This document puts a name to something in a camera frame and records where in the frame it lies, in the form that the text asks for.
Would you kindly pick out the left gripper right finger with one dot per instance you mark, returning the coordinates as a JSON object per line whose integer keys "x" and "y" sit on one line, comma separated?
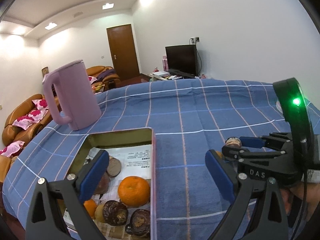
{"x": 269, "y": 220}

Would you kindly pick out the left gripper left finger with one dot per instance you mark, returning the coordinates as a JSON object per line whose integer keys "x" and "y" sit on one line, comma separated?
{"x": 45, "y": 219}

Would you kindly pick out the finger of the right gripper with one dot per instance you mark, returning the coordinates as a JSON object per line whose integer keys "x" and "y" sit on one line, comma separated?
{"x": 239, "y": 153}
{"x": 274, "y": 141}

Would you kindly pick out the cut purple yam piece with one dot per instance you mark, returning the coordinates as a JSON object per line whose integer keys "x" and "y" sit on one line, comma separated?
{"x": 233, "y": 142}

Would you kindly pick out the right hand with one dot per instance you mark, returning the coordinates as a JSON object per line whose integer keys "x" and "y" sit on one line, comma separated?
{"x": 312, "y": 197}

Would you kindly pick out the pink cartoon mug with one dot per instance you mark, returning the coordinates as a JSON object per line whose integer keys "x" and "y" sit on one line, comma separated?
{"x": 278, "y": 106}

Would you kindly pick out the small orange in tin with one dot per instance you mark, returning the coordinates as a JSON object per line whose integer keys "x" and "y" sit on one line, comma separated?
{"x": 90, "y": 206}

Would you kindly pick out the yellow-green kiwi in tin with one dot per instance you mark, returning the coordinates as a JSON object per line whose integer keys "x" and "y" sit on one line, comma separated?
{"x": 99, "y": 214}

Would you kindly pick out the purple mangosteen in tin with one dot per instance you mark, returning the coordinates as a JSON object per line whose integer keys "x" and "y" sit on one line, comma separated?
{"x": 103, "y": 184}

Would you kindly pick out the blue checked tablecloth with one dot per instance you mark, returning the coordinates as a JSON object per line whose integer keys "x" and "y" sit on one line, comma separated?
{"x": 188, "y": 117}

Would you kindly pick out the yam slice in tin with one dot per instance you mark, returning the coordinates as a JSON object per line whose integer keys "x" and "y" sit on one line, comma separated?
{"x": 114, "y": 167}

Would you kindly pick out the large orange in tin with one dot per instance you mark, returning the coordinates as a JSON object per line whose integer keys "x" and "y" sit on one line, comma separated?
{"x": 134, "y": 191}

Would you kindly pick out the dark passion fruit in tin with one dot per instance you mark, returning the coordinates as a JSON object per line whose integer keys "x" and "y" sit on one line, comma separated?
{"x": 140, "y": 223}

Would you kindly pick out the brown leather sofa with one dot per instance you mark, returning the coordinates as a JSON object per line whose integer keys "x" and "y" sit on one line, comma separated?
{"x": 15, "y": 139}

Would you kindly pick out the pink floral cushion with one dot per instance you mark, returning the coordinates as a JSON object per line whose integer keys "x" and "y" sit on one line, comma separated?
{"x": 24, "y": 122}

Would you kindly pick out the white printed paper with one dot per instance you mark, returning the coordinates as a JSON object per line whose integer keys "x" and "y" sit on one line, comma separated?
{"x": 135, "y": 161}

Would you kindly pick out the pink metal tin box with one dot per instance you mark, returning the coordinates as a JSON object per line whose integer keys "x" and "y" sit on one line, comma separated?
{"x": 95, "y": 142}

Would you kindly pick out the black television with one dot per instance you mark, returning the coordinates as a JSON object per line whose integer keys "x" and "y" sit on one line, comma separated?
{"x": 182, "y": 59}

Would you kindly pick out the low TV stand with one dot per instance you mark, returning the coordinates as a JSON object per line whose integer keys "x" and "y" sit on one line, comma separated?
{"x": 162, "y": 75}

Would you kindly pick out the pink electric kettle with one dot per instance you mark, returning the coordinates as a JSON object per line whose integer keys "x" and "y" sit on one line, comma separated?
{"x": 70, "y": 98}

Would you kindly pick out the brown leather armchair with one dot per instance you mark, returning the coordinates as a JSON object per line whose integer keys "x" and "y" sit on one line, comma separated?
{"x": 103, "y": 77}

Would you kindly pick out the brown wooden door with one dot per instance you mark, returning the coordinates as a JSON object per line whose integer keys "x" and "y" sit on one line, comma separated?
{"x": 123, "y": 51}

